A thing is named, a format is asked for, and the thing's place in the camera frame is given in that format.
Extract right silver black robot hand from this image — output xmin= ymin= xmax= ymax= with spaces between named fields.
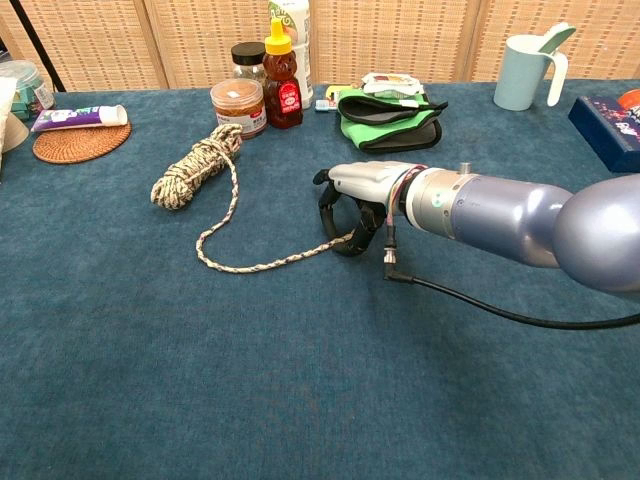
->
xmin=312 ymin=161 xmax=426 ymax=258

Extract beige black braided rope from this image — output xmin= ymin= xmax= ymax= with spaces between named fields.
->
xmin=150 ymin=123 xmax=357 ymax=275

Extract green black fabric glove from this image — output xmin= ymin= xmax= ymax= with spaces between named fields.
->
xmin=337 ymin=87 xmax=449 ymax=154

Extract yellow red snack packet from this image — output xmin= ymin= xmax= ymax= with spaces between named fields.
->
xmin=324 ymin=83 xmax=361 ymax=101

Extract white red snack packet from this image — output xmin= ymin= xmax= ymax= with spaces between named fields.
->
xmin=360 ymin=71 xmax=426 ymax=99

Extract honey bear bottle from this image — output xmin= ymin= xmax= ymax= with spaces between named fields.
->
xmin=262 ymin=18 xmax=304 ymax=130

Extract yellow cap drink bottle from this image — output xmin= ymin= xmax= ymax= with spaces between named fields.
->
xmin=268 ymin=0 xmax=314 ymax=110

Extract round tub brown contents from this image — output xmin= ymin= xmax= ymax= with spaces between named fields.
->
xmin=209 ymin=78 xmax=266 ymax=141

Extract bamboo folding screen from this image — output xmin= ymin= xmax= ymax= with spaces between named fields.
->
xmin=0 ymin=0 xmax=640 ymax=93

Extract black lid glass jar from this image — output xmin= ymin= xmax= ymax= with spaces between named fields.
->
xmin=230 ymin=41 xmax=268 ymax=84

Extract blue table cloth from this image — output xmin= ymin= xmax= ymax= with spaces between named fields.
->
xmin=0 ymin=79 xmax=640 ymax=480

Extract dark blue printed box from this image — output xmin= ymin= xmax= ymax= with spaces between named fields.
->
xmin=567 ymin=95 xmax=640 ymax=174

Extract round woven brown coaster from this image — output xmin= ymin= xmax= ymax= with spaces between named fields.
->
xmin=32 ymin=121 xmax=133 ymax=165

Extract purple white toothpaste tube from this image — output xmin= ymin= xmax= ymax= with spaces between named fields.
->
xmin=30 ymin=104 xmax=129 ymax=133

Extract clear round plastic tub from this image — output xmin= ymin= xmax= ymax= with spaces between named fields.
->
xmin=0 ymin=59 xmax=55 ymax=121

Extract beige round disc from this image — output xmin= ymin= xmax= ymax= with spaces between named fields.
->
xmin=0 ymin=112 xmax=30 ymax=152

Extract black tripod stand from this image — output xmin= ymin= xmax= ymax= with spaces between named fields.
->
xmin=8 ymin=0 xmax=67 ymax=94

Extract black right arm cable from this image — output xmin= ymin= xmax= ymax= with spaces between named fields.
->
xmin=382 ymin=224 xmax=640 ymax=330

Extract light blue handled mug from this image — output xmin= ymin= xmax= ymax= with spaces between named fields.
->
xmin=493 ymin=34 xmax=570 ymax=112

